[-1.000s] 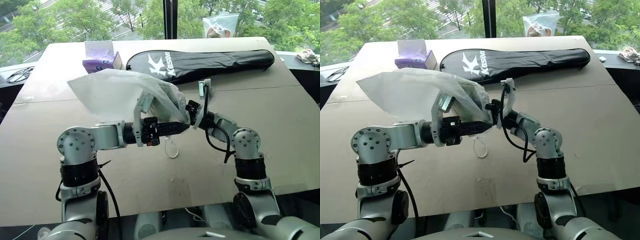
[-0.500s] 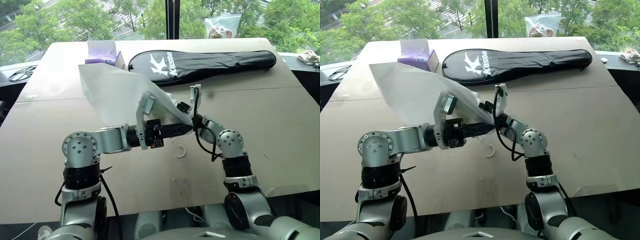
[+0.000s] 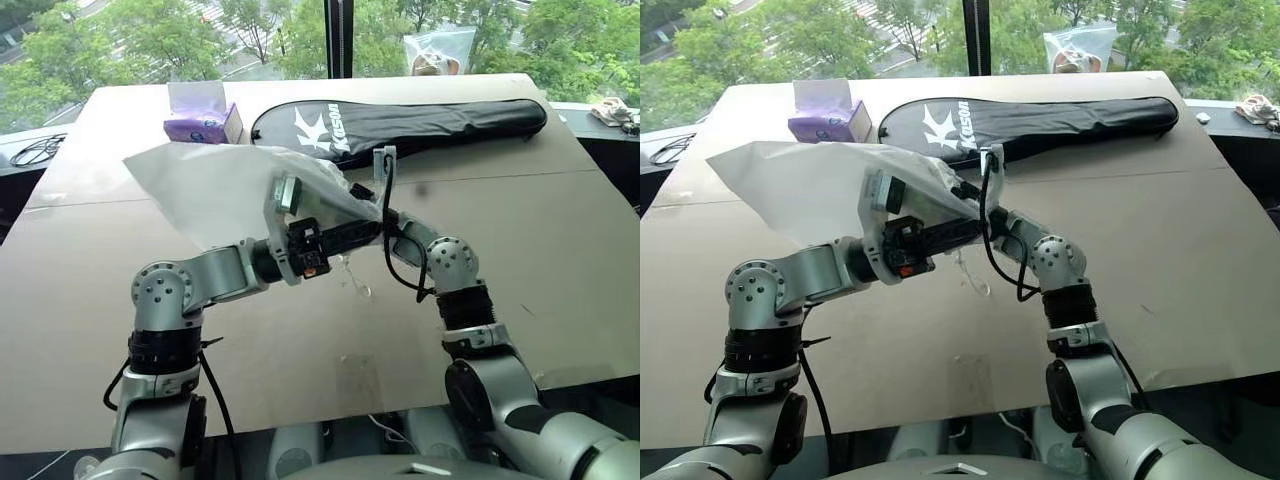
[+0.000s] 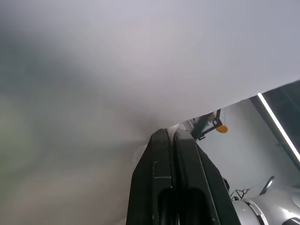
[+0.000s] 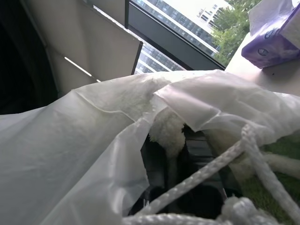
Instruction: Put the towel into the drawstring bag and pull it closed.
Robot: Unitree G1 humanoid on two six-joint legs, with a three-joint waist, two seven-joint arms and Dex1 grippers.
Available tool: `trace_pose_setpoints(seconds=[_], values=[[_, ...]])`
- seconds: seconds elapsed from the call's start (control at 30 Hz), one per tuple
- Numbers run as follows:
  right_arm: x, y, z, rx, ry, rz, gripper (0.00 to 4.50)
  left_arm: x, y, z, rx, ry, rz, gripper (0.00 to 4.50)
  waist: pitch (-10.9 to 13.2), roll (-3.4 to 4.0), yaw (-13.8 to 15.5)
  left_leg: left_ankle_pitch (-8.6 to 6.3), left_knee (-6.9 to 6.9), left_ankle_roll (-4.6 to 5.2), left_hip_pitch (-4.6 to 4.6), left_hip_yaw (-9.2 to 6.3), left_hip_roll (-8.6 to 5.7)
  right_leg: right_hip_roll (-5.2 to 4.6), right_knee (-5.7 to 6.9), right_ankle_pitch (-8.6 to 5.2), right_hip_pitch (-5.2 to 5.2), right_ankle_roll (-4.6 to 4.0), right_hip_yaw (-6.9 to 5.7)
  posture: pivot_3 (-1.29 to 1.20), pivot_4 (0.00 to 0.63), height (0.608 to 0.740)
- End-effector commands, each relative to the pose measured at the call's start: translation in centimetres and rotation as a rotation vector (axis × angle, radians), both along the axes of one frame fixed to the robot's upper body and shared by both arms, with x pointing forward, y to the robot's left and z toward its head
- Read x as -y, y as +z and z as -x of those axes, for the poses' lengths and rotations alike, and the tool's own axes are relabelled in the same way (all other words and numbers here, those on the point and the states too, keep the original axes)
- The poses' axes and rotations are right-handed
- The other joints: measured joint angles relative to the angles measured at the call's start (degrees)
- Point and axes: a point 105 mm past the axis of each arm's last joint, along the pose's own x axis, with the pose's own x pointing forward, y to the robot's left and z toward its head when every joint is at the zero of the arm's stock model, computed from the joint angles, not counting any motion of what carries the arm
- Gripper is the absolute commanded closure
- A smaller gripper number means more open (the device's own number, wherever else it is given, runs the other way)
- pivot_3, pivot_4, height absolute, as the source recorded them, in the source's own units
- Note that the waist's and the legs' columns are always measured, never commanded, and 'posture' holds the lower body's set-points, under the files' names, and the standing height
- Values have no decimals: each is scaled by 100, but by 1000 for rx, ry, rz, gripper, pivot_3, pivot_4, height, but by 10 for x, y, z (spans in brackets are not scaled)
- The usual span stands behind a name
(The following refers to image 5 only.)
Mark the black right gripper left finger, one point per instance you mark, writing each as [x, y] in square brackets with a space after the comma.
[153, 164]

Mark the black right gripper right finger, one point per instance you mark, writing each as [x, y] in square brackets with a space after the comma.
[199, 150]

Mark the beige roller blind panel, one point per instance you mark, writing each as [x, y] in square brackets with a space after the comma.
[89, 42]

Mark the purple tissue pack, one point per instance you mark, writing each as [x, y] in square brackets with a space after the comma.
[272, 44]

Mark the green tree outside window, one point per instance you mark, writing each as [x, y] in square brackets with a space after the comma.
[229, 30]

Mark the high-rise building outside window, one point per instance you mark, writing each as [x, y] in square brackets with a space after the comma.
[180, 18]

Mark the black window frame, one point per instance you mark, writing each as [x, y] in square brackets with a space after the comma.
[168, 35]

